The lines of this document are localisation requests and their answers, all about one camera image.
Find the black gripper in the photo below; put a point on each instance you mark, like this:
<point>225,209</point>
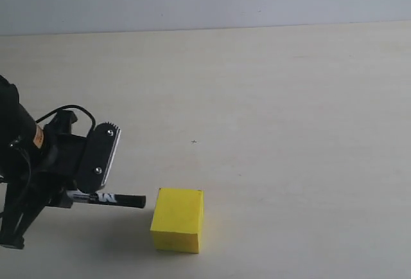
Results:
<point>51,152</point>

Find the black and white marker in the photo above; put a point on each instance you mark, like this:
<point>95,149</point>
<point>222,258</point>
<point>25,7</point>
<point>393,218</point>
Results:
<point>110,199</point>

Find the yellow foam cube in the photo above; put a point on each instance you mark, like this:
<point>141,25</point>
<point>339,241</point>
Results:
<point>177,220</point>

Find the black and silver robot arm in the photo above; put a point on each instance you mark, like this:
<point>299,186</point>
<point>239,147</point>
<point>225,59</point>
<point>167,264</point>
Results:
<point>12,164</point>

